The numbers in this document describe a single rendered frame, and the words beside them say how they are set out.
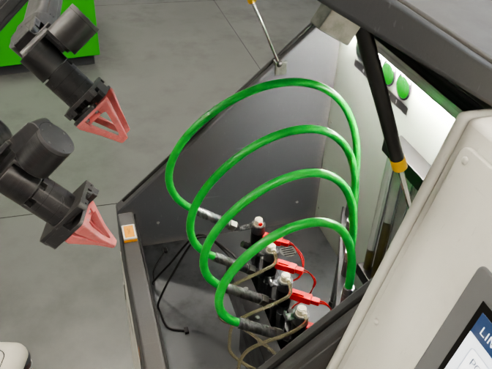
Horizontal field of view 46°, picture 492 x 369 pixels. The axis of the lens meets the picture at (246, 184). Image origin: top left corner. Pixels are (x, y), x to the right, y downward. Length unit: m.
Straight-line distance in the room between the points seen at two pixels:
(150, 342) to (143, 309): 0.09
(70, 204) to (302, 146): 0.74
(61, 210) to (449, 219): 0.54
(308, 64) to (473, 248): 0.80
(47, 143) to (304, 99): 0.74
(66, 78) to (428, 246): 0.61
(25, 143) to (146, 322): 0.49
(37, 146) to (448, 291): 0.56
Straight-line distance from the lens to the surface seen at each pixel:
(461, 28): 1.11
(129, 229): 1.39
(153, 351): 1.15
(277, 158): 1.47
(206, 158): 1.41
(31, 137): 0.85
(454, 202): 0.69
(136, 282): 1.28
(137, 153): 3.44
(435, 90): 1.00
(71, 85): 0.98
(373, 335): 0.81
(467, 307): 0.67
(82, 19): 0.98
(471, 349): 0.67
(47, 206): 0.89
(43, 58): 0.98
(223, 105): 0.98
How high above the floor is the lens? 1.85
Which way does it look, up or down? 36 degrees down
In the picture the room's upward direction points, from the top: 3 degrees clockwise
